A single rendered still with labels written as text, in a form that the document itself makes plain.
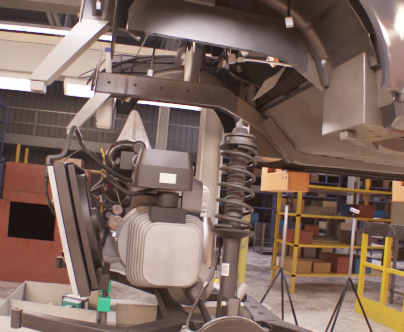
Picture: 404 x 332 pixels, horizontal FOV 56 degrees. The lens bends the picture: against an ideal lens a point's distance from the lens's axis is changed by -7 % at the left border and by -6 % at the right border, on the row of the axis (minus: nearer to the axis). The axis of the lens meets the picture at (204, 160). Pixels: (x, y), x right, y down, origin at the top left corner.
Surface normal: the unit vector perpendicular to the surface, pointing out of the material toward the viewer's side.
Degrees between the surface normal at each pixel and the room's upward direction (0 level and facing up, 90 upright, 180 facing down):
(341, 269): 90
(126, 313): 90
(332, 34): 127
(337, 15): 132
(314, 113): 107
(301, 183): 90
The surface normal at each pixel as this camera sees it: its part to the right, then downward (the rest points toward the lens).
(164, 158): 0.23, -0.26
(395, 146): 0.20, 0.04
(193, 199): 0.55, -0.04
